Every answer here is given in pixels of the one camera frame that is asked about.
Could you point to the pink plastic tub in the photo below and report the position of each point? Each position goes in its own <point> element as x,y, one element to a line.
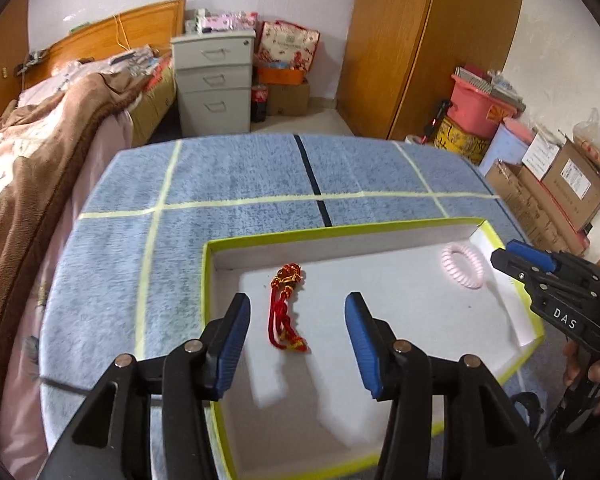
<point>475,111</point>

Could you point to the wooden wardrobe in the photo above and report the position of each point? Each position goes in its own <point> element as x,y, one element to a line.
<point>401,54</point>

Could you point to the light blue storage box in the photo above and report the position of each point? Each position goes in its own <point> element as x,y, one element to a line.
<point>509,144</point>

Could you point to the blue patterned bed sheet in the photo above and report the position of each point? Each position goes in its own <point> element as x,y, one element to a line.
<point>129,279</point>

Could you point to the red white gift bag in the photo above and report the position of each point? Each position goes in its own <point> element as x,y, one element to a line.
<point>289,44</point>

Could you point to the orange box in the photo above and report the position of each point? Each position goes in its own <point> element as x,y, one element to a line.
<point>280,76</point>

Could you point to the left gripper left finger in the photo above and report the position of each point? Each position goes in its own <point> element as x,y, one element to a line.
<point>223,340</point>

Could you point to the grey drawer cabinet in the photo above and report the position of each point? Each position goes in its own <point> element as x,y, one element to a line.
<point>213,75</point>

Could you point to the cola bottle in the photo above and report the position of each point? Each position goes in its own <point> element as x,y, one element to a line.
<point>259,103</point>

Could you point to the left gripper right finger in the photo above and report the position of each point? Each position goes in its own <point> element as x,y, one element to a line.
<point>371,341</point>

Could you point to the green shallow cardboard box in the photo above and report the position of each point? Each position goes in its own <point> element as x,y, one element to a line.
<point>297,407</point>

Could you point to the brown cardboard box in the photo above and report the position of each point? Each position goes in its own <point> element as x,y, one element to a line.
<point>574,183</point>

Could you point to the wooden headboard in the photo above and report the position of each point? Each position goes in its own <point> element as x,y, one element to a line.
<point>151,26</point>

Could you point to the yellow patterned tin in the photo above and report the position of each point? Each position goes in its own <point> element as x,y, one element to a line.
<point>450,137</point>

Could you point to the brown fleece blanket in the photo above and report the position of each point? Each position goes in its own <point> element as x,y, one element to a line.
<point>43,148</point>

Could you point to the pink items on cabinet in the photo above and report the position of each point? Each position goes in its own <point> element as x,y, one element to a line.
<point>205,22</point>

